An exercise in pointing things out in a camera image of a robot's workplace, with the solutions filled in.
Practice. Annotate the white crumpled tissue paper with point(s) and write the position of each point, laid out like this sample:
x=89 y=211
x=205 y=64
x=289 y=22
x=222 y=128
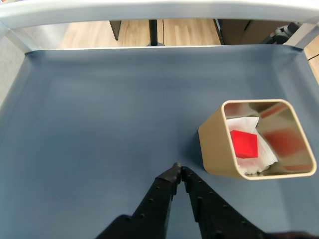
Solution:
x=243 y=122

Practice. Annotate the dark cabinet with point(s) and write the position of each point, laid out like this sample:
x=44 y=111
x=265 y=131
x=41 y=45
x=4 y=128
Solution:
x=236 y=32

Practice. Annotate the red cube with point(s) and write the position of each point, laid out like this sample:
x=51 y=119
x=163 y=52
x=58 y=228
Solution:
x=244 y=144

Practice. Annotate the dark blue table mat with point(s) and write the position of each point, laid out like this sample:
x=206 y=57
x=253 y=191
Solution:
x=99 y=124

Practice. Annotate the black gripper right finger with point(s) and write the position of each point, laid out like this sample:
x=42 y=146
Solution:
x=214 y=214

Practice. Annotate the black stand pole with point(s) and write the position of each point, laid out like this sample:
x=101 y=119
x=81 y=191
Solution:
x=153 y=32

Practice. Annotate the silver metal table frame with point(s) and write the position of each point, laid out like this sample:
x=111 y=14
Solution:
x=149 y=10

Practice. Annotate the black tripod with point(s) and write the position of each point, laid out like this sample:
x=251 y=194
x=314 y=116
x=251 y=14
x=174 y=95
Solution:
x=281 y=33

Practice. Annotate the tan square metal box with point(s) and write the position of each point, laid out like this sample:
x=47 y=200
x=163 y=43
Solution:
x=214 y=149

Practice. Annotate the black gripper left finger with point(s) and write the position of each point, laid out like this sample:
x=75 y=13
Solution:
x=157 y=204

